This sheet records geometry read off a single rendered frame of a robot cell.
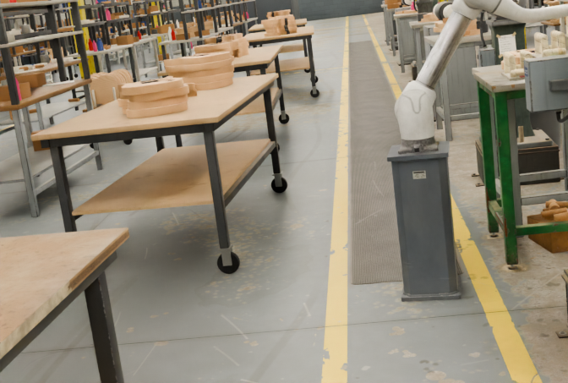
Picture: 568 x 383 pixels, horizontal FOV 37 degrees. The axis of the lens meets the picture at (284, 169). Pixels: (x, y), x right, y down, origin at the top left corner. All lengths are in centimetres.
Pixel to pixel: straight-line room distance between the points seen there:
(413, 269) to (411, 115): 72
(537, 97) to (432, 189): 78
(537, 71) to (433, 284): 120
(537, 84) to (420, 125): 72
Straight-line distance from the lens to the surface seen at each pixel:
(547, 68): 337
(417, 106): 388
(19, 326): 182
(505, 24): 588
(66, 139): 474
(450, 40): 409
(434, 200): 391
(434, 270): 402
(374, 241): 498
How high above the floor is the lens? 149
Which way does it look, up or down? 12 degrees down
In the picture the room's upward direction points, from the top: 7 degrees counter-clockwise
